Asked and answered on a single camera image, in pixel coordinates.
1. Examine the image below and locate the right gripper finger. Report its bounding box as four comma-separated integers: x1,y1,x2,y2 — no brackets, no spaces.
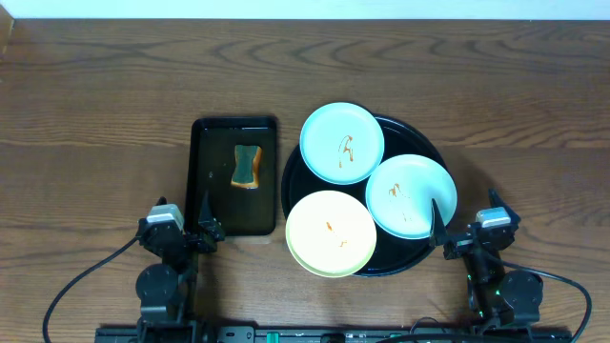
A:
429,199,448,247
488,189,507,210

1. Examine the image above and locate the light blue plate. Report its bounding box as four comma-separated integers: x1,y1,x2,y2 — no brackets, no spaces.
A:
365,154,458,240
299,102,385,185

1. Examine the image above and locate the orange green scrub sponge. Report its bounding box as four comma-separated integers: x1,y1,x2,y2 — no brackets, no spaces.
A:
231,145,262,190

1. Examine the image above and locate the yellow plate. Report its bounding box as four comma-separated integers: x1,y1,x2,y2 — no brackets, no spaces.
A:
285,191,377,278

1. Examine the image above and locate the light blue plate top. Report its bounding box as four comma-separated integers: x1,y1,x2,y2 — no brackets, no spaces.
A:
299,102,385,185

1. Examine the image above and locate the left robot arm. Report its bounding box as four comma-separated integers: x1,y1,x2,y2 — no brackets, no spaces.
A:
135,193,225,343

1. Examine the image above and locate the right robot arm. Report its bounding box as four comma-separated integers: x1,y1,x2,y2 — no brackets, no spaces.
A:
429,189,543,335

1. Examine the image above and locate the black rectangular water tray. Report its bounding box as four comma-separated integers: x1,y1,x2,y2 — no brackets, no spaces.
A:
185,116,277,236

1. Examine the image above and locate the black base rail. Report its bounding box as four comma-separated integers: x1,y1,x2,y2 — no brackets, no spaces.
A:
93,325,572,343

